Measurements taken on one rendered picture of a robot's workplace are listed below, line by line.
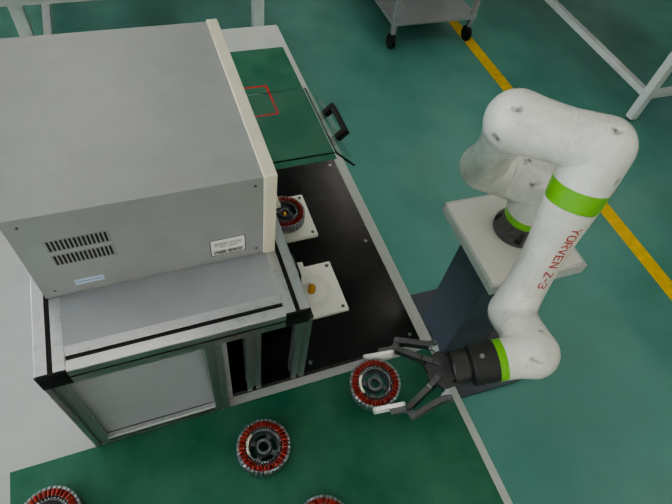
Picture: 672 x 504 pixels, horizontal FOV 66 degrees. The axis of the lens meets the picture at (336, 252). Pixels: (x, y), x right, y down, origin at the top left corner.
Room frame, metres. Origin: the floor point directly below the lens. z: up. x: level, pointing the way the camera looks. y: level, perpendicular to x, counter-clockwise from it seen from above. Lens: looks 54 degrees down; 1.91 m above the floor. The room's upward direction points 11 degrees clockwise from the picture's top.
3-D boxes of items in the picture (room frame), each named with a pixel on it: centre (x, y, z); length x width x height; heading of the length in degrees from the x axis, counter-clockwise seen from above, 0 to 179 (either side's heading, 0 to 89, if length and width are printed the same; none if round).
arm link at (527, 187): (1.05, -0.50, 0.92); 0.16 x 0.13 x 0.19; 78
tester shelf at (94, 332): (0.64, 0.38, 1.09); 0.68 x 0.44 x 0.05; 29
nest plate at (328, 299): (0.69, 0.04, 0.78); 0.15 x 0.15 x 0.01; 29
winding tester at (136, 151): (0.65, 0.39, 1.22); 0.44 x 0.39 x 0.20; 29
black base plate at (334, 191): (0.79, 0.11, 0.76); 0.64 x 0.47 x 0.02; 29
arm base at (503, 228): (1.08, -0.56, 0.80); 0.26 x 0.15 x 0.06; 127
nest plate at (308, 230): (0.90, 0.16, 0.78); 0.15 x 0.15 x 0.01; 29
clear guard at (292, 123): (0.95, 0.20, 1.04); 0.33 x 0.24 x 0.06; 119
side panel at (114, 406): (0.32, 0.29, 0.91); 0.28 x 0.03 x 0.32; 119
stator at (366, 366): (0.46, -0.14, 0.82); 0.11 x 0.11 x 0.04
